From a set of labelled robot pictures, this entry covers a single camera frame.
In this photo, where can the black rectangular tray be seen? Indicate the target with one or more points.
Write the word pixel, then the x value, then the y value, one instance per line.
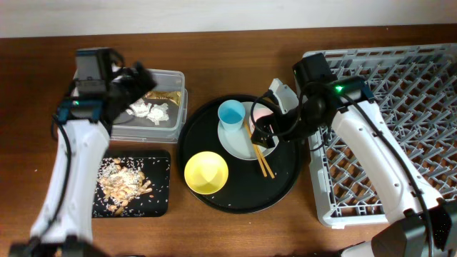
pixel 157 169

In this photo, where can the clear plastic bin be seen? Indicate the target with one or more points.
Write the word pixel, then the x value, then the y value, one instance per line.
pixel 131 128

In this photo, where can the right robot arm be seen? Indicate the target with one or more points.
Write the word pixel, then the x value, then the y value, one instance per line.
pixel 421 221

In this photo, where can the round black tray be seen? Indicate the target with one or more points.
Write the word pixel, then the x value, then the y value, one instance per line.
pixel 246 190

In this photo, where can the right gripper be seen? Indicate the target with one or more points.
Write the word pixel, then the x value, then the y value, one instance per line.
pixel 278 118

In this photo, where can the white tissue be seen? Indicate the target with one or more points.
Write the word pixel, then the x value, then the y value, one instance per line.
pixel 158 113
pixel 139 109

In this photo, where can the blue plastic cup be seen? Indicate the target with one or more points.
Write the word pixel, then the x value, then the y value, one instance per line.
pixel 231 114

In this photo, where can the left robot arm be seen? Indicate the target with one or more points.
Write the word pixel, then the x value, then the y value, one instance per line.
pixel 103 87

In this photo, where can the pink plastic cup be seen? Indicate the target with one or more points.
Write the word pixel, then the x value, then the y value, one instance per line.
pixel 258 113

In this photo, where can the wooden chopstick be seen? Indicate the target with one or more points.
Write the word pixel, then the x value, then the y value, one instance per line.
pixel 267 167
pixel 260 162

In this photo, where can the grey plate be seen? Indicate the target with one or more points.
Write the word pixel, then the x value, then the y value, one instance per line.
pixel 238 143

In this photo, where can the food scraps pile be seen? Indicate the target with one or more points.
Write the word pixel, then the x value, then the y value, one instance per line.
pixel 119 182

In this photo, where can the yellow bowl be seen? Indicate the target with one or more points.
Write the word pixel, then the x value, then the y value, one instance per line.
pixel 206 173

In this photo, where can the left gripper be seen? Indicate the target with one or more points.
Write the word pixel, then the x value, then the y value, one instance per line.
pixel 132 75

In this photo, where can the brown snack wrapper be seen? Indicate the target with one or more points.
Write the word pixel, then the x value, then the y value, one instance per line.
pixel 173 96

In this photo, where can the grey dishwasher rack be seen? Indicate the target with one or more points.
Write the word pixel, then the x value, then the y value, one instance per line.
pixel 415 89

